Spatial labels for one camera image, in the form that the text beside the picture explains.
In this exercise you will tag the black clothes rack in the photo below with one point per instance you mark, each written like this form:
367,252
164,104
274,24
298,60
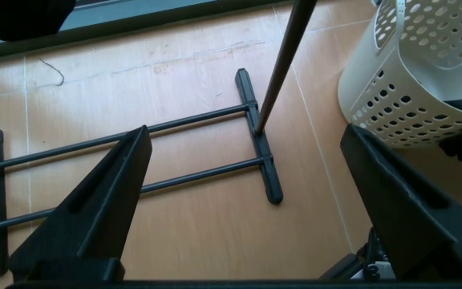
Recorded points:
261,148

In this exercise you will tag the white laundry basket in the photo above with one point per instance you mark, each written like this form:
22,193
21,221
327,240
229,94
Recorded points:
415,88

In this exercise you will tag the black shorts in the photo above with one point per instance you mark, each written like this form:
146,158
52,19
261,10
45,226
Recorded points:
18,18

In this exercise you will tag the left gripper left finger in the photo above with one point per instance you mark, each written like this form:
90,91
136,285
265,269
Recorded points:
98,216

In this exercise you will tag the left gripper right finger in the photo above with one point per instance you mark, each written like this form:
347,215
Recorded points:
411,216

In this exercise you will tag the window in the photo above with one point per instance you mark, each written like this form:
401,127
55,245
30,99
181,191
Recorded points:
134,16

